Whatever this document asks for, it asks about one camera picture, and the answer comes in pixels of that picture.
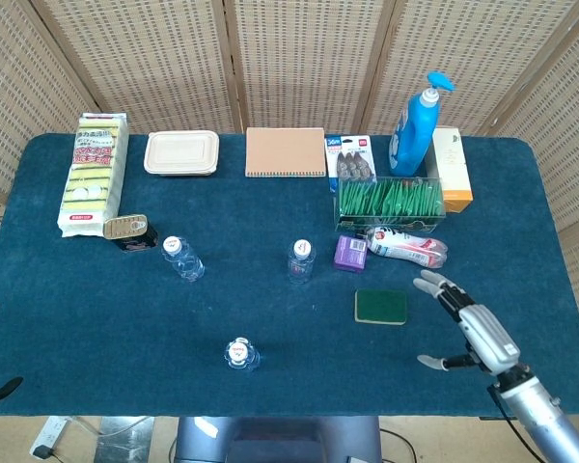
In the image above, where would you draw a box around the black luncheon meat can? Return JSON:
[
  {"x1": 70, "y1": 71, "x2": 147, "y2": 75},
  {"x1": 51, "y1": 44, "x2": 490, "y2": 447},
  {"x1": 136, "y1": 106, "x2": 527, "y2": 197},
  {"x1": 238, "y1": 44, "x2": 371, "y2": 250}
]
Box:
[{"x1": 102, "y1": 213, "x2": 159, "y2": 254}]

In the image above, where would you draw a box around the kraft spiral notebook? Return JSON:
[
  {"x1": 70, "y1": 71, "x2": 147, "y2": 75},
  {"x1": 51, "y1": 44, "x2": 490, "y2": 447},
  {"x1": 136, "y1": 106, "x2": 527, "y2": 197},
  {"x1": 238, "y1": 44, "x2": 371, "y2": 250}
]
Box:
[{"x1": 243, "y1": 126, "x2": 328, "y2": 179}]

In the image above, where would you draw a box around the blue pump dispenser bottle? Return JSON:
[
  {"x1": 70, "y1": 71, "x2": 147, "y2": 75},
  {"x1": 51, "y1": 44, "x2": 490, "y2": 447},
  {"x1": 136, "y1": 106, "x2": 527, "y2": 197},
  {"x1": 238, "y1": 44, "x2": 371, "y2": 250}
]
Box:
[{"x1": 388, "y1": 70, "x2": 456, "y2": 177}]

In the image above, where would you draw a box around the woven folding screen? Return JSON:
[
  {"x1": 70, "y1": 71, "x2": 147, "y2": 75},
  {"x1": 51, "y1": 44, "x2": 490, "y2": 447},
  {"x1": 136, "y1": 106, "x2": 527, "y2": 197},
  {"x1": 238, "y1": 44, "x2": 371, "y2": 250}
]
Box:
[{"x1": 0, "y1": 0, "x2": 579, "y2": 382}]

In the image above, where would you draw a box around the yellow sponge multipack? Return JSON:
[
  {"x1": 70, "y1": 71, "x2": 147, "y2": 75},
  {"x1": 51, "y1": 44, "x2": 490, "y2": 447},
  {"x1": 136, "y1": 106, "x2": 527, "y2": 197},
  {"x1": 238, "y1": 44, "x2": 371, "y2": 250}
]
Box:
[{"x1": 56, "y1": 112, "x2": 130, "y2": 238}]

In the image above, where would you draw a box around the blue table cloth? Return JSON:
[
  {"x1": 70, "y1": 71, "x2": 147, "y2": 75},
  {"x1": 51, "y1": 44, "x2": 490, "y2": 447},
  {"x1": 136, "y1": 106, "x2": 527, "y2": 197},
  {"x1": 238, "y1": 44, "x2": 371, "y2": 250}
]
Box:
[{"x1": 0, "y1": 132, "x2": 579, "y2": 419}]

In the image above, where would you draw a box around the small purple box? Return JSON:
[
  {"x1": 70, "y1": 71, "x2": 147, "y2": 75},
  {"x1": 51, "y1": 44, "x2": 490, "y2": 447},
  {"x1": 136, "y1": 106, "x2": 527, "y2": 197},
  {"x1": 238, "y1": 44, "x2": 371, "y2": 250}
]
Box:
[{"x1": 333, "y1": 234, "x2": 369, "y2": 273}]

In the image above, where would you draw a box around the white power strip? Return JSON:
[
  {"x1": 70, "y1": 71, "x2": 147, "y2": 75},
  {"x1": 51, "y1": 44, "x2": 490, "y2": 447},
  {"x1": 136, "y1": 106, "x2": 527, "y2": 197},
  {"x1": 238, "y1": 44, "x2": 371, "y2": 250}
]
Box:
[{"x1": 30, "y1": 417, "x2": 72, "y2": 460}]

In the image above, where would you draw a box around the white and orange carton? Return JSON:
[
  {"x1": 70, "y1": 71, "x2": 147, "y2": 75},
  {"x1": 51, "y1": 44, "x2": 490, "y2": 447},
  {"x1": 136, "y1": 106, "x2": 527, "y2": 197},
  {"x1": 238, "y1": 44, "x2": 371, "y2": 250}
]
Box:
[{"x1": 427, "y1": 125, "x2": 475, "y2": 214}]

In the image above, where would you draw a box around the metal table leg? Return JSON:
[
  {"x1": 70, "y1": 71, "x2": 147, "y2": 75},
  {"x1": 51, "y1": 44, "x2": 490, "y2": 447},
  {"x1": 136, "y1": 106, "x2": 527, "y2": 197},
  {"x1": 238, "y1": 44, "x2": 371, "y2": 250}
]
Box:
[{"x1": 98, "y1": 417, "x2": 155, "y2": 463}]

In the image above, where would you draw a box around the binder clip blister pack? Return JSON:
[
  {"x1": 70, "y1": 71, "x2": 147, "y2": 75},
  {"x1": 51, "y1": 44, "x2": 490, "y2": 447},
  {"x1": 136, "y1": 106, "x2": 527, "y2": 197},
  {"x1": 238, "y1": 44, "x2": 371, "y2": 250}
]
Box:
[{"x1": 323, "y1": 135, "x2": 378, "y2": 183}]

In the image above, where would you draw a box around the clear water bottle white cap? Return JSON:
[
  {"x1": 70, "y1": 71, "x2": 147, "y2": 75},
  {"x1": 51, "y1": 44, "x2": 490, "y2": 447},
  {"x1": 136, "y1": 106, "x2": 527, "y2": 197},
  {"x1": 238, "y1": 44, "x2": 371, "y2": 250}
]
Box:
[
  {"x1": 161, "y1": 235, "x2": 207, "y2": 284},
  {"x1": 223, "y1": 337, "x2": 262, "y2": 372},
  {"x1": 287, "y1": 239, "x2": 317, "y2": 285}
]

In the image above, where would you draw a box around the red and white plastic pouch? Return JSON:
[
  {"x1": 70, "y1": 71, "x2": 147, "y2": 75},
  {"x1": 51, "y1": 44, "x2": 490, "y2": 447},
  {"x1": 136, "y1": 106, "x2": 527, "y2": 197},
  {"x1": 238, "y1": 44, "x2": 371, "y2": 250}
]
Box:
[{"x1": 365, "y1": 225, "x2": 449, "y2": 269}]

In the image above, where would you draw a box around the clear box of green sachets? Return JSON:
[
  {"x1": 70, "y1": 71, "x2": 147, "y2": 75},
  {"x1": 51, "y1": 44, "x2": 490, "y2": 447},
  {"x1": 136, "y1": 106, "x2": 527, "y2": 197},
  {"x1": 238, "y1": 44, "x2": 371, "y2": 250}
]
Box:
[{"x1": 334, "y1": 176, "x2": 448, "y2": 232}]

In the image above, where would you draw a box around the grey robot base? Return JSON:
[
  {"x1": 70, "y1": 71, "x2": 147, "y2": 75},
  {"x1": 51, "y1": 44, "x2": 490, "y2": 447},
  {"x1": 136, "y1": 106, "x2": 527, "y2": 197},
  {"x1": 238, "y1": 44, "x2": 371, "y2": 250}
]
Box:
[{"x1": 173, "y1": 415, "x2": 382, "y2": 463}]

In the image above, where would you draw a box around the black floor cable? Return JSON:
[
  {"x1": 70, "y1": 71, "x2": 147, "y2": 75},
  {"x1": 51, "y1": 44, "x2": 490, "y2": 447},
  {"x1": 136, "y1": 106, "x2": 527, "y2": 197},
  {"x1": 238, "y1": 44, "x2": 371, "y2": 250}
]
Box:
[{"x1": 379, "y1": 426, "x2": 419, "y2": 463}]

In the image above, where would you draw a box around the green and yellow scouring sponge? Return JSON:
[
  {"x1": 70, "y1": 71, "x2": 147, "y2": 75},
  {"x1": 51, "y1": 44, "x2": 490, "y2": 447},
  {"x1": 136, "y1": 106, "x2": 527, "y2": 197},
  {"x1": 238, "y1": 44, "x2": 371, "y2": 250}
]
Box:
[{"x1": 354, "y1": 287, "x2": 409, "y2": 326}]

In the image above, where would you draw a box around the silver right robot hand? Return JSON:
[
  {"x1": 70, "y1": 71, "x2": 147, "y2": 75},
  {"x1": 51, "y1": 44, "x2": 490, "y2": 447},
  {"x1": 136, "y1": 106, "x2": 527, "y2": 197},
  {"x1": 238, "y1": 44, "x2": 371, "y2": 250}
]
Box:
[{"x1": 413, "y1": 269, "x2": 521, "y2": 377}]

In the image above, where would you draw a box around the beige lidded food container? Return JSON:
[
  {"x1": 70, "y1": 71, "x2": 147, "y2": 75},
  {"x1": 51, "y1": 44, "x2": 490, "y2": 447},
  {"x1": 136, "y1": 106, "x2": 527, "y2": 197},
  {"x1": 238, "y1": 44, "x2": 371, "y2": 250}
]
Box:
[{"x1": 143, "y1": 130, "x2": 221, "y2": 177}]

